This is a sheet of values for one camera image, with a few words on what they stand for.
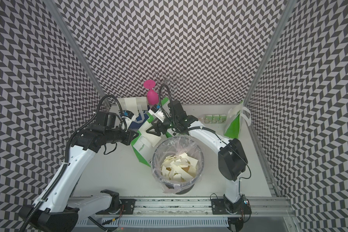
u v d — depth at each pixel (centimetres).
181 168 72
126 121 62
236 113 84
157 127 68
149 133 76
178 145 71
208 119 102
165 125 69
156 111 67
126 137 61
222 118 102
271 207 75
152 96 94
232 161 48
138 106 89
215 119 102
